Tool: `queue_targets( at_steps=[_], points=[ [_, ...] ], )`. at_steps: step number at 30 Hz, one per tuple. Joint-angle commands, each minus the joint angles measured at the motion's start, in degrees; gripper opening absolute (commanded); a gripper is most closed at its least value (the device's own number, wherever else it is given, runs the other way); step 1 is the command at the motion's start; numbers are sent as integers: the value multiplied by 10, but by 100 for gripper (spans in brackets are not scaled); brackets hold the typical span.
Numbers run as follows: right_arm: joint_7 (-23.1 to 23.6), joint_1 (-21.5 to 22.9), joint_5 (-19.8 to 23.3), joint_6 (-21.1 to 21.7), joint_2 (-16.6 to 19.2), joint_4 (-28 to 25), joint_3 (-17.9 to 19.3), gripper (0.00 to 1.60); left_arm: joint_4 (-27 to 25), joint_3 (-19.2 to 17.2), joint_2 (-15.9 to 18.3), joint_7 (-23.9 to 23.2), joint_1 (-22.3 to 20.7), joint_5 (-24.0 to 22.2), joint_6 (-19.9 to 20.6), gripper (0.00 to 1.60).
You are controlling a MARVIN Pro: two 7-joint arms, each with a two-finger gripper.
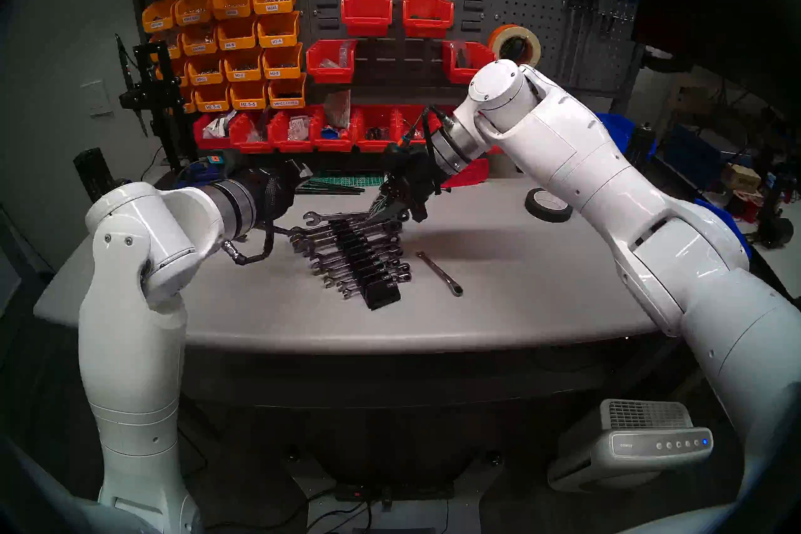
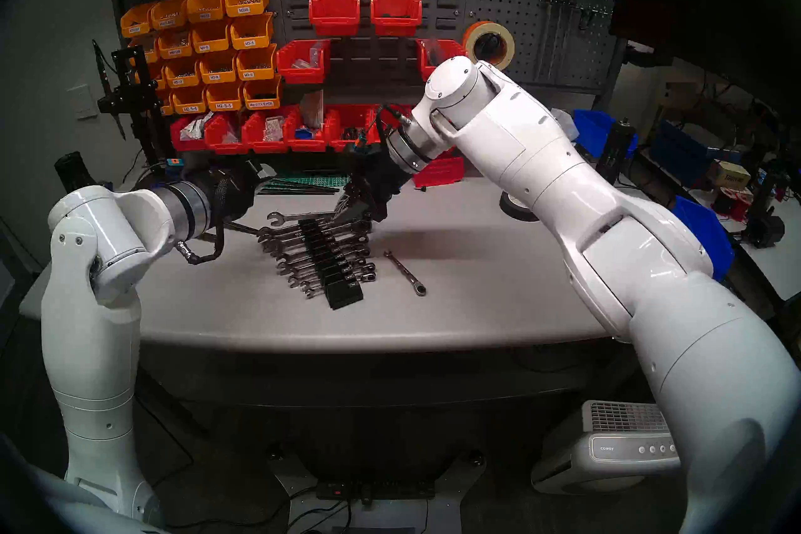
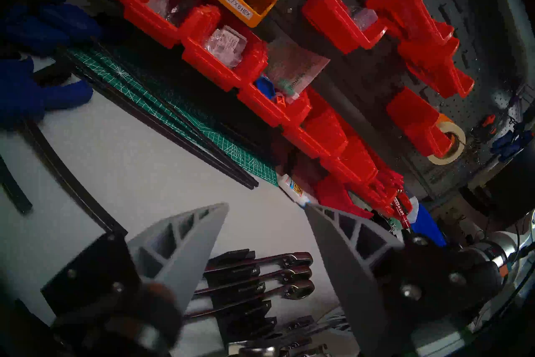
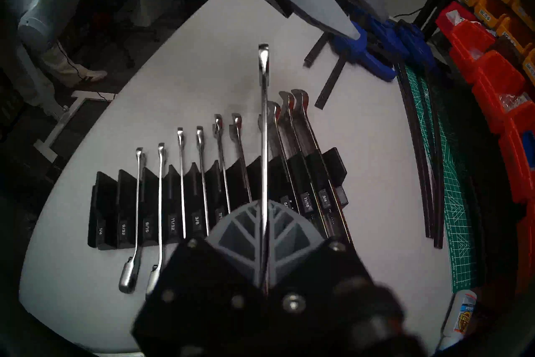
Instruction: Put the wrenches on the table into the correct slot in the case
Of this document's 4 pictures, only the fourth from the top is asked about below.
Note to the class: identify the large blue trigger clamp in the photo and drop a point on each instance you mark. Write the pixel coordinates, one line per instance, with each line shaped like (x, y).
(363, 57)

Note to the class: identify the person's leg light trousers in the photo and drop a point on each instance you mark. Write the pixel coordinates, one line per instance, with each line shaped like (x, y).
(56, 59)

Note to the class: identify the clear bag of screws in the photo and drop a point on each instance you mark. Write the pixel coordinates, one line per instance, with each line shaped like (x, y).
(515, 101)

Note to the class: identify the blue bar clamp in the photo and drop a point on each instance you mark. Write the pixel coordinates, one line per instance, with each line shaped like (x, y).
(388, 40)
(413, 42)

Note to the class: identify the green cutting mat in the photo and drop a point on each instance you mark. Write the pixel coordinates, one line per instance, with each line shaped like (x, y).
(457, 214)

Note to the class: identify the white metal desk foot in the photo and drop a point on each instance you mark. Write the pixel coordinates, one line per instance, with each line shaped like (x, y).
(94, 95)

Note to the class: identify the yellow bin labelled M2.5-5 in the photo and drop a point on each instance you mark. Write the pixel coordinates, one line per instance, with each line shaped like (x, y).
(512, 36)

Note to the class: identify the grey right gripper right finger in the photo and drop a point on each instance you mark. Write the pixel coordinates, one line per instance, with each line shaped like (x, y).
(301, 260)

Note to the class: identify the medium chrome ratchet wrench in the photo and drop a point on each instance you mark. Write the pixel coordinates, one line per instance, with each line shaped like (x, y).
(242, 159)
(203, 184)
(222, 168)

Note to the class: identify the small chrome ratchet wrench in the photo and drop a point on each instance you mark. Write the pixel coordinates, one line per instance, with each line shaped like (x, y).
(137, 193)
(160, 193)
(182, 176)

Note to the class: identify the yellow bin labelled M3-8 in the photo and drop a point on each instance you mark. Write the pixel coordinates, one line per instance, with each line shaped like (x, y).
(524, 5)

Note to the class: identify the yellow bin labelled M2.5-6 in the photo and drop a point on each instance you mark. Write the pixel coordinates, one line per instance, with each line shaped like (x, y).
(489, 11)

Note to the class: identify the white sneaker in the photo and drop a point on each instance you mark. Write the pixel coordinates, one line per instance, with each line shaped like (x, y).
(90, 76)

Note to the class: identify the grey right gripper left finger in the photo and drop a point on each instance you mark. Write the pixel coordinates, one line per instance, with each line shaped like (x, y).
(225, 260)

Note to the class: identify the white glue bottle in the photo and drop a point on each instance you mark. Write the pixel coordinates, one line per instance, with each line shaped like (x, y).
(459, 314)

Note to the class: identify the white plastic bag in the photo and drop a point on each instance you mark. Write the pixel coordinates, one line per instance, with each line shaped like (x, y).
(455, 17)

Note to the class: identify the black wrench holder case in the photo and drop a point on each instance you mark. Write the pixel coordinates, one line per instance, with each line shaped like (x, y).
(108, 209)

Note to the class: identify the yellow bin labelled HEX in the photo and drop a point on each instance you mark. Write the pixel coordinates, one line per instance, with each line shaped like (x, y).
(530, 67)

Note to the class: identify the black steel clamp bar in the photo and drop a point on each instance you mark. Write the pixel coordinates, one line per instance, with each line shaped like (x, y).
(330, 84)
(318, 51)

